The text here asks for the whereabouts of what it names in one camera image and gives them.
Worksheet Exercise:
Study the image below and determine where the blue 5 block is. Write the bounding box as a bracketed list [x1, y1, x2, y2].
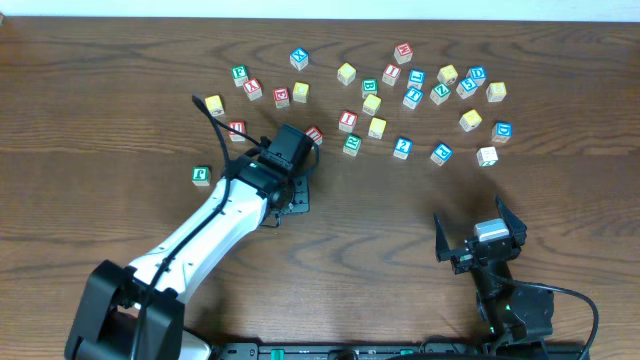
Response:
[456, 77, 478, 99]

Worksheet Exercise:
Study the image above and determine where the blue D block lower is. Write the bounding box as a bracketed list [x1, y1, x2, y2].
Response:
[491, 122, 513, 143]

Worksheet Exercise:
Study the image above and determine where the red U block centre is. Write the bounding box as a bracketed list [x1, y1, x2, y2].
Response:
[306, 126, 324, 145]

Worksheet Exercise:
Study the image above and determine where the red H block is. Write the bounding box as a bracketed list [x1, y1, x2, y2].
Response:
[394, 42, 414, 65]

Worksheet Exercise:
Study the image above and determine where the green Z block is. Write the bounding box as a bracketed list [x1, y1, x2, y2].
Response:
[430, 83, 451, 105]

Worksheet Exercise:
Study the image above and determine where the red Q block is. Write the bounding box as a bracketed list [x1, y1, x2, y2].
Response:
[273, 87, 290, 109]

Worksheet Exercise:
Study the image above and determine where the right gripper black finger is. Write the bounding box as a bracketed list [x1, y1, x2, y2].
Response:
[495, 196, 527, 245]
[433, 214, 450, 262]

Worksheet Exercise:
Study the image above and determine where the blue 2 block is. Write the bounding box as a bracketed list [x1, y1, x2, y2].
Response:
[393, 137, 413, 160]

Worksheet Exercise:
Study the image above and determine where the yellow block centre upper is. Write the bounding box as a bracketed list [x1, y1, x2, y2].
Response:
[362, 94, 381, 116]

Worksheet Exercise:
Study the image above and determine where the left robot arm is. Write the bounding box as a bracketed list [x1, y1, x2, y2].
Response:
[64, 125, 319, 360]

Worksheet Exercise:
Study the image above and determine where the blue X block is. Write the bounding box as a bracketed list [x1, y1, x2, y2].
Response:
[289, 48, 309, 71]

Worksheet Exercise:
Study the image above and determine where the yellow block beside Q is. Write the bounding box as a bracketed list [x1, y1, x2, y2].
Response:
[292, 82, 310, 103]

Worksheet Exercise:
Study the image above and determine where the green J block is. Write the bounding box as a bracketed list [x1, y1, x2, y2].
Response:
[191, 166, 211, 187]

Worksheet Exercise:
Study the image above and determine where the green R block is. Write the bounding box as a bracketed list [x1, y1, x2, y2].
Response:
[343, 134, 362, 156]

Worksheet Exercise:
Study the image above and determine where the yellow block right lower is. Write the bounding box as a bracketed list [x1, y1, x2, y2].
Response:
[459, 109, 482, 132]

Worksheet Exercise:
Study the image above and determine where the yellow block with animal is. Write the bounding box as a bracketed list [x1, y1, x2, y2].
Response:
[437, 64, 458, 86]

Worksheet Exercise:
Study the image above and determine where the blue L block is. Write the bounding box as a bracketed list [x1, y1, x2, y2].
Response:
[407, 69, 426, 90]

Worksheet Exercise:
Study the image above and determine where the red X block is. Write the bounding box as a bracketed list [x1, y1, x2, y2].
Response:
[242, 78, 263, 101]

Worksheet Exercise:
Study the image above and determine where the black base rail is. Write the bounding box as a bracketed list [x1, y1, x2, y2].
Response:
[210, 341, 590, 360]

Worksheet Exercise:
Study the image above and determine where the yellow block centre lower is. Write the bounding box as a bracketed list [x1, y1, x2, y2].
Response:
[368, 117, 387, 139]

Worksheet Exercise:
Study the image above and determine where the green 7 block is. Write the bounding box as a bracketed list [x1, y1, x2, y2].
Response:
[476, 146, 499, 167]

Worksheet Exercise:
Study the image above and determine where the blue T block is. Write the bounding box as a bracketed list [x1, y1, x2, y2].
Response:
[403, 87, 424, 110]

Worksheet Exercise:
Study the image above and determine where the yellow B block far right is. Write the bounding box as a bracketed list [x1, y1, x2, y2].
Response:
[486, 82, 507, 103]

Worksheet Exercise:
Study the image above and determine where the red u block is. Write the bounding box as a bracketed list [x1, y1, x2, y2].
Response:
[228, 121, 246, 142]
[306, 126, 324, 145]

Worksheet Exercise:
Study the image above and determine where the red i block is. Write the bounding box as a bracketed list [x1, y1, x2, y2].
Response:
[382, 64, 401, 86]
[338, 111, 358, 133]

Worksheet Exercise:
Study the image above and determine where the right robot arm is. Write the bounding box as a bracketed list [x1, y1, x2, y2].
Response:
[434, 198, 554, 348]

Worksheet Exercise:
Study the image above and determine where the green F block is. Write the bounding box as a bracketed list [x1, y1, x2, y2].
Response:
[231, 65, 249, 87]

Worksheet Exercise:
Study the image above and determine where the blue d block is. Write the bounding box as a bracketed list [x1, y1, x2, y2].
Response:
[466, 66, 487, 87]
[491, 122, 513, 143]

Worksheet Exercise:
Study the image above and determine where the blue P block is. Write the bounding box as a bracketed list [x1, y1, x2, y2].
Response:
[430, 143, 453, 166]

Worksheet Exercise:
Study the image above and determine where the blue D block upper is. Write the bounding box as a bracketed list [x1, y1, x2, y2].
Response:
[466, 66, 487, 87]

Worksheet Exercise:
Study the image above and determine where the green B block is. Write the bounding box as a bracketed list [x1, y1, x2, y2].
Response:
[361, 78, 378, 98]

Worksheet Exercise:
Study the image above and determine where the yellow block far left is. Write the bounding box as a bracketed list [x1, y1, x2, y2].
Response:
[205, 95, 225, 117]

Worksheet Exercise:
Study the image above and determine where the yellow block top middle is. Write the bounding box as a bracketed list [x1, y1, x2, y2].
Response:
[337, 62, 357, 86]

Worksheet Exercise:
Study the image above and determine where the red U block left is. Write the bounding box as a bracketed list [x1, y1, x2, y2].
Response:
[228, 121, 246, 142]

